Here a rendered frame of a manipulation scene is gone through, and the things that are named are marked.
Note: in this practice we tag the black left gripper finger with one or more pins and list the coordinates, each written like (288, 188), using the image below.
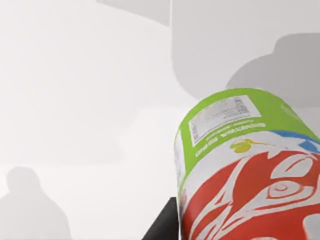
(166, 222)

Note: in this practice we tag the green red and white can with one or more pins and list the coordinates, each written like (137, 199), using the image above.
(245, 175)

